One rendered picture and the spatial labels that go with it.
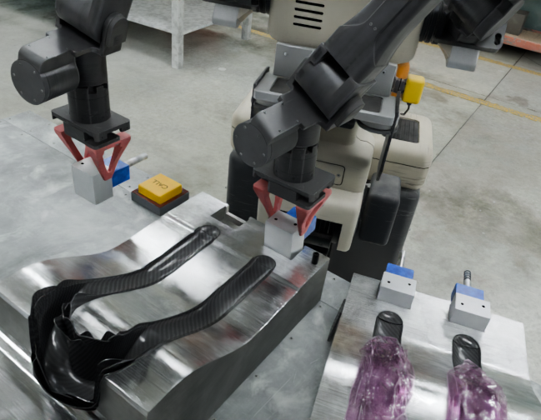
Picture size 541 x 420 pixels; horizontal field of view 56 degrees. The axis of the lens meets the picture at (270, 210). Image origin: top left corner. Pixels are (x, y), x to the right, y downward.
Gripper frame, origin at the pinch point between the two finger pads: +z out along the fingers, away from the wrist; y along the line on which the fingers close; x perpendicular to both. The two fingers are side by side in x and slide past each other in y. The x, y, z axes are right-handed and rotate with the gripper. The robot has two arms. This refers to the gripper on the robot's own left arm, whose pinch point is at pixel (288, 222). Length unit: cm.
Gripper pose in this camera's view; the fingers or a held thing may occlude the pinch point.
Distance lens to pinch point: 77.4
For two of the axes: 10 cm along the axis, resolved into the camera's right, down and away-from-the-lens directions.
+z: -0.7, 8.0, 6.0
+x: 5.8, -4.6, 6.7
